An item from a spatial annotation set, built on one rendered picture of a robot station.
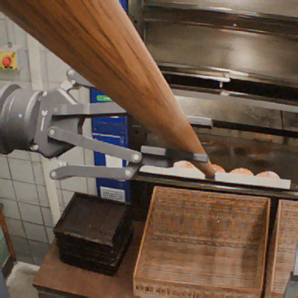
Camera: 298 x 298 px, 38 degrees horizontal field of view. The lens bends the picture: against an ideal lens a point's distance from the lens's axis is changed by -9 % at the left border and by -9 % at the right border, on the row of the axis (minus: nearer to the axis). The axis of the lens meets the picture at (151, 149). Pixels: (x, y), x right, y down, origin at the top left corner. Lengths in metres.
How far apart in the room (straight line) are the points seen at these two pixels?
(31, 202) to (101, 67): 2.40
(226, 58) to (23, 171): 1.22
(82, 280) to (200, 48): 1.14
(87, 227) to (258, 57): 1.03
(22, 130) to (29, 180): 1.93
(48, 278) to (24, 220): 0.64
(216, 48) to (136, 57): 1.63
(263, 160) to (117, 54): 1.90
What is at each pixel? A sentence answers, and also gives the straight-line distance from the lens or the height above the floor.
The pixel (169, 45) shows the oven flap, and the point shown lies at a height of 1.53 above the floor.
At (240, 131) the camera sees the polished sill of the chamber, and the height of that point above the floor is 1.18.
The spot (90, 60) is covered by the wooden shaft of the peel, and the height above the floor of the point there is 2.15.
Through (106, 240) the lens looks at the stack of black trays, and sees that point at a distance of 1.97.
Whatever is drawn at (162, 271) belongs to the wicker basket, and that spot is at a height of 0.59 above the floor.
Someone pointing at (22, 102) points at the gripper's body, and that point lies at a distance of 0.53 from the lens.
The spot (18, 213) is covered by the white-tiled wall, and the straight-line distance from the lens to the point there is 2.68.
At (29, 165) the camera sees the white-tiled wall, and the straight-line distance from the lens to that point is 2.39.
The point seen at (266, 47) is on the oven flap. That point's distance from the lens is 1.81.
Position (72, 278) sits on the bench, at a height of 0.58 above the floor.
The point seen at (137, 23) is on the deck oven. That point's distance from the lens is 1.82.
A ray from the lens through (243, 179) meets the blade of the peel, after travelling 1.51.
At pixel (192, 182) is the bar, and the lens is 1.67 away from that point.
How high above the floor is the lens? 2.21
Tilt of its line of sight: 35 degrees down
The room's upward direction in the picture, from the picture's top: straight up
